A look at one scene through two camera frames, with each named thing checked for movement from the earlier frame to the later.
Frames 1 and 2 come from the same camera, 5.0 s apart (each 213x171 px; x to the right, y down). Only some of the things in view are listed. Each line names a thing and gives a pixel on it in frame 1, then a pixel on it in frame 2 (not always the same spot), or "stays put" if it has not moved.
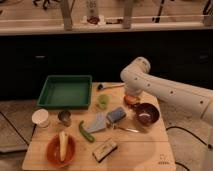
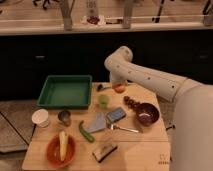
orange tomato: (130, 99) to (118, 87)
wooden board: (117, 132) stays put
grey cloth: (96, 123) stays put
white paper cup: (41, 118) stays put
